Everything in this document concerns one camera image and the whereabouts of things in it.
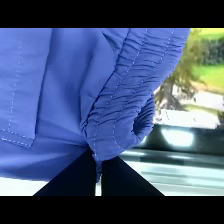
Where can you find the silver frame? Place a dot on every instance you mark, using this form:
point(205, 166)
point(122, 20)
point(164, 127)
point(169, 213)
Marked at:
point(180, 170)

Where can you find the blue pants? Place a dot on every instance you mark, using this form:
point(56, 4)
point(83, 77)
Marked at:
point(73, 96)

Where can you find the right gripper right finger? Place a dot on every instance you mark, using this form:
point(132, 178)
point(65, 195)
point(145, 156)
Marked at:
point(125, 181)

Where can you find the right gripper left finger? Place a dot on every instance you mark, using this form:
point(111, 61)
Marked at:
point(74, 180)

